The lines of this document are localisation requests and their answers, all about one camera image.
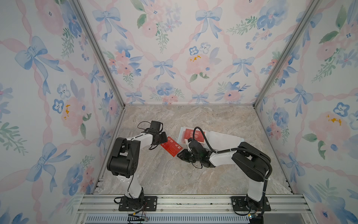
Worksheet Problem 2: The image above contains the aluminium front rail frame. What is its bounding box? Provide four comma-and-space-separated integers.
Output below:
73, 195, 317, 224

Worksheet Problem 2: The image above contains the aluminium corner post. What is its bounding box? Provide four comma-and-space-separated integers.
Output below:
253, 0, 321, 109
69, 0, 125, 109

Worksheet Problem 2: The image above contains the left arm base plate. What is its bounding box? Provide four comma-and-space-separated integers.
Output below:
116, 196, 158, 212

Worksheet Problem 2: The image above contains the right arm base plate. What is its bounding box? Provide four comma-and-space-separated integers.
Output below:
230, 196, 271, 212

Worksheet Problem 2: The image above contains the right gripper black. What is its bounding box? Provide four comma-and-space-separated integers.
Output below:
176, 148, 201, 162

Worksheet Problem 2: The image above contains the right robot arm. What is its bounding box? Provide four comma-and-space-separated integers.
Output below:
177, 127, 272, 213

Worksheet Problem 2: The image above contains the left aluminium corner post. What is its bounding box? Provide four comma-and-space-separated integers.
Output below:
69, 0, 125, 109

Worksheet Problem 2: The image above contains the right aluminium corner post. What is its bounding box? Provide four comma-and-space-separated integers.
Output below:
253, 0, 321, 109

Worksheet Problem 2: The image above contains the red card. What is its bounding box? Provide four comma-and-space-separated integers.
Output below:
184, 129, 205, 143
161, 136, 183, 157

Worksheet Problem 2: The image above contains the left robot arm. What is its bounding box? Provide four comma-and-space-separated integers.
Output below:
106, 120, 168, 211

